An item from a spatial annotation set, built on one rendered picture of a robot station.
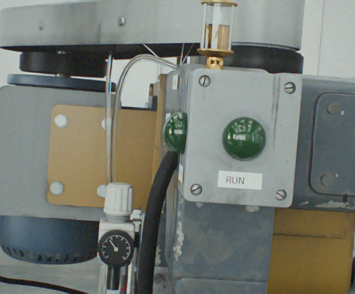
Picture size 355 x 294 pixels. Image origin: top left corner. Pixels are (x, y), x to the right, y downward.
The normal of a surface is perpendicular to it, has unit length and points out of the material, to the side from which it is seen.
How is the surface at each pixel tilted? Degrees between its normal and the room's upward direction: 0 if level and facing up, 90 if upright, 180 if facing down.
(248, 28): 90
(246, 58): 90
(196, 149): 90
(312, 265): 90
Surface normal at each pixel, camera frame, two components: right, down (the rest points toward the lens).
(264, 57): 0.11, 0.06
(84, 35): -0.73, -0.02
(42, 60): -0.33, 0.03
